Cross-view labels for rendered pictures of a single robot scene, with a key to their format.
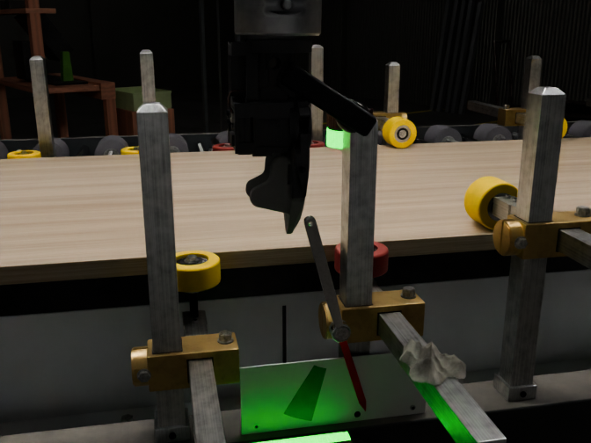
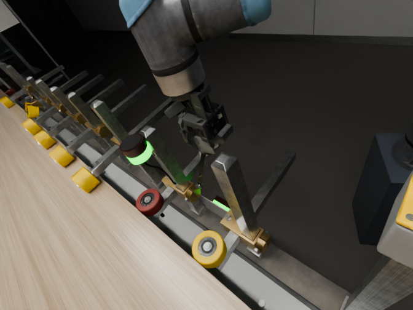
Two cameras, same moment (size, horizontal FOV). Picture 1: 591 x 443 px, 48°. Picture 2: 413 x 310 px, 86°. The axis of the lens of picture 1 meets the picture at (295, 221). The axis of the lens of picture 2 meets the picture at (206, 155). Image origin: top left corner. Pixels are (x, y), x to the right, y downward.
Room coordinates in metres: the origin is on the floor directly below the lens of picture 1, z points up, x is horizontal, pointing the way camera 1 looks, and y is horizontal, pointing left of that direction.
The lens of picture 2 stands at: (0.87, 0.40, 1.41)
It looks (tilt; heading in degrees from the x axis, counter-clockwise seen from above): 45 degrees down; 250
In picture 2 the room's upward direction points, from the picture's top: 25 degrees counter-clockwise
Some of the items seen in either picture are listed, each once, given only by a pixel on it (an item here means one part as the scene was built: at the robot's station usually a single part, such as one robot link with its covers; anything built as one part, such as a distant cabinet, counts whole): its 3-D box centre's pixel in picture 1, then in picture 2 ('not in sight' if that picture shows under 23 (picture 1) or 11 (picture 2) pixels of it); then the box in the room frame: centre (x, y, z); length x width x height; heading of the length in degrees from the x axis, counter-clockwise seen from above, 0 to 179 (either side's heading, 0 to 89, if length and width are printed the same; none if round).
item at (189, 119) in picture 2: (270, 98); (197, 109); (0.71, 0.03, 1.15); 0.09 x 0.08 x 0.12; 102
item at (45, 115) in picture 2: not in sight; (68, 99); (0.96, -1.11, 0.95); 0.50 x 0.04 x 0.04; 12
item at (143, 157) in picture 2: (349, 136); (138, 152); (0.86, -0.07, 1.08); 0.06 x 0.06 x 0.02
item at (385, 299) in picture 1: (369, 315); (180, 187); (0.82, -0.10, 0.84); 0.14 x 0.06 x 0.05; 102
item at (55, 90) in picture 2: not in sight; (88, 126); (0.96, -0.81, 0.88); 0.04 x 0.04 x 0.48; 12
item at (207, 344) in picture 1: (186, 361); (245, 231); (0.76, 0.14, 0.80); 0.14 x 0.06 x 0.05; 102
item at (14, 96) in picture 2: not in sight; (35, 83); (1.11, -1.85, 0.95); 0.50 x 0.04 x 0.04; 12
